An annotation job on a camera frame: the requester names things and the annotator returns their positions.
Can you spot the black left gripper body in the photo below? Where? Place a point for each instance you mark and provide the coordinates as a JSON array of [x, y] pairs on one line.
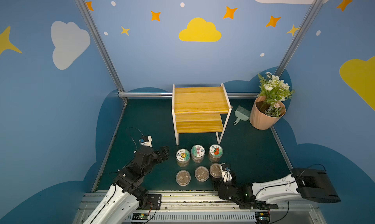
[[158, 154]]

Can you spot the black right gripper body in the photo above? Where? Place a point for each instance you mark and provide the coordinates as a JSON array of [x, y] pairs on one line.
[[222, 184]]

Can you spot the clear lid seed container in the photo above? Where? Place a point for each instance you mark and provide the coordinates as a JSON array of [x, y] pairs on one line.
[[215, 171], [201, 174], [183, 178]]

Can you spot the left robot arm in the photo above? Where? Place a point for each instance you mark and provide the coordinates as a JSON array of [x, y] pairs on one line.
[[125, 194]]

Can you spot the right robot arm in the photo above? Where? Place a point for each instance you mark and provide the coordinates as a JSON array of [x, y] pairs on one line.
[[303, 183]]

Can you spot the sunflower label seed jar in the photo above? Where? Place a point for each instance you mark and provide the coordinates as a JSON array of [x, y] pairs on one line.
[[183, 157]]

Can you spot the pink flower label seed jar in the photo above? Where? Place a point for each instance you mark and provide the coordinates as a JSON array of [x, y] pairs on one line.
[[197, 153]]

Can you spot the tomato label seed jar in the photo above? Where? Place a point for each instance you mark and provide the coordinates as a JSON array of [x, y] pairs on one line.
[[215, 153]]

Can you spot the right circuit board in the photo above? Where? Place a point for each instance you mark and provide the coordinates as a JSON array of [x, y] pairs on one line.
[[262, 218]]

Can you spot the circuit board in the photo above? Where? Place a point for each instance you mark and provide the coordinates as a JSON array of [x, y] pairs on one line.
[[262, 218], [143, 217]]

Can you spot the left circuit board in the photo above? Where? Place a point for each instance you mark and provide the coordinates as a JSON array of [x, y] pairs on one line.
[[143, 217]]

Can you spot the mint green hand brush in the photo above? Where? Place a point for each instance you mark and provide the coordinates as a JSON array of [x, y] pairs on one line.
[[241, 114]]

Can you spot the pink ribbed flower pot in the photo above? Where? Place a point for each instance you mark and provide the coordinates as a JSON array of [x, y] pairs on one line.
[[260, 120]]

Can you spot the white flower plant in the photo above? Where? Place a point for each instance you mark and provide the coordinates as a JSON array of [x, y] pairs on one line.
[[275, 91]]

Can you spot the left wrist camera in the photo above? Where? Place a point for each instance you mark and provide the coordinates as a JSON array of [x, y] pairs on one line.
[[146, 141]]

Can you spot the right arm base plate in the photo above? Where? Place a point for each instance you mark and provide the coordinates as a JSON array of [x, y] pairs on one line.
[[259, 206]]

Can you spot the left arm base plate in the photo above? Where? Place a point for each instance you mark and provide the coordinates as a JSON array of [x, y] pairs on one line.
[[152, 202]]

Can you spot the aluminium front rail base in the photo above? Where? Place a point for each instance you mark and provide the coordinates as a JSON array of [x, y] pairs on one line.
[[200, 207]]

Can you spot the aluminium back rail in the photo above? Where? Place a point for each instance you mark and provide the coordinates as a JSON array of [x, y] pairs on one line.
[[169, 95]]

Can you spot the white frame wooden shelf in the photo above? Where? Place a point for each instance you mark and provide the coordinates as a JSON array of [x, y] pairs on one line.
[[200, 110]]

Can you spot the left aluminium corner post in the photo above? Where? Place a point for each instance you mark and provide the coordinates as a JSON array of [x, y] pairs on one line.
[[85, 12]]

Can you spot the aluminium corner post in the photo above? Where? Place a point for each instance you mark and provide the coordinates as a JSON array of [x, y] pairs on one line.
[[85, 12], [304, 26]]

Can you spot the right aluminium corner post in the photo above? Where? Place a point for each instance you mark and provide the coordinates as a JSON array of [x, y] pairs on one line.
[[304, 26]]

